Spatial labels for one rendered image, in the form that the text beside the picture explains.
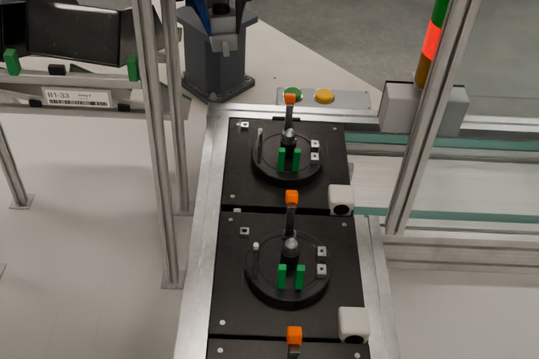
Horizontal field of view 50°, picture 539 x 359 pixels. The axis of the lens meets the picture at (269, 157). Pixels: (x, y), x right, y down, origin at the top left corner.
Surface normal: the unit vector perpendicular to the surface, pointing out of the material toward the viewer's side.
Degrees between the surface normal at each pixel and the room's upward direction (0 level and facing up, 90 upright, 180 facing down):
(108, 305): 0
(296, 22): 0
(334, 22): 0
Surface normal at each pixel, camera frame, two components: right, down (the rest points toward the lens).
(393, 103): -0.01, 0.70
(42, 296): 0.05, -0.72
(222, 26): 0.17, 0.57
